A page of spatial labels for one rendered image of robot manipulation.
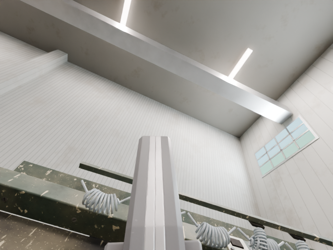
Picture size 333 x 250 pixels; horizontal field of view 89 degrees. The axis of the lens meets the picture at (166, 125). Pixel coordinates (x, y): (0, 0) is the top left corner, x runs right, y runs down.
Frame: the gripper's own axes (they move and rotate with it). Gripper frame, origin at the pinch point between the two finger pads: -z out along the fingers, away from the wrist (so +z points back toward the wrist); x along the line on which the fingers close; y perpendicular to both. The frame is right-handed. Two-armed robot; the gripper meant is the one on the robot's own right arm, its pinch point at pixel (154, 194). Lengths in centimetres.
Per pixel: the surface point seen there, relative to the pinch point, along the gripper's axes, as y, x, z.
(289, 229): 61, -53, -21
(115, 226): 62, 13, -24
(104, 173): 45, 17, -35
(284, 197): 305, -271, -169
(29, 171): 89, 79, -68
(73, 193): 58, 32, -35
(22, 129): 204, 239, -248
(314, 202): 259, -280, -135
